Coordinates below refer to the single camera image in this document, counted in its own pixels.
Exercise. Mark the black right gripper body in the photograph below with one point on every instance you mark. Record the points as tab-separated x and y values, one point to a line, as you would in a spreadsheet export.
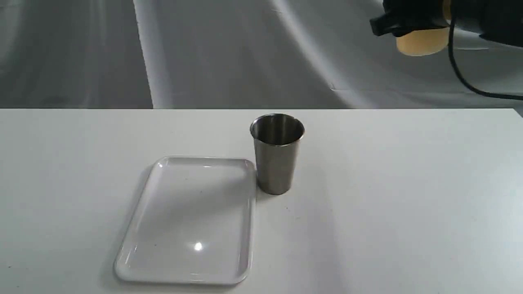
401	17

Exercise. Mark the translucent squeeze bottle amber liquid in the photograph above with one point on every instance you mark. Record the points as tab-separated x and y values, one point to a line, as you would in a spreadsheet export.
426	42

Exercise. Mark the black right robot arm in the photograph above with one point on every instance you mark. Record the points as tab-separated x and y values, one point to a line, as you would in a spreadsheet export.
498	21

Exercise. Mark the stainless steel cup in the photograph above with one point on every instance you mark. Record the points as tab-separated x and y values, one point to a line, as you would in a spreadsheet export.
276	140

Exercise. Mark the white plastic tray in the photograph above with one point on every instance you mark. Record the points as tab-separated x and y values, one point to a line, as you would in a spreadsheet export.
193	223

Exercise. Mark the white backdrop sheet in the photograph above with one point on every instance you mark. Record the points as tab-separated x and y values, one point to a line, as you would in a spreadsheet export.
216	54

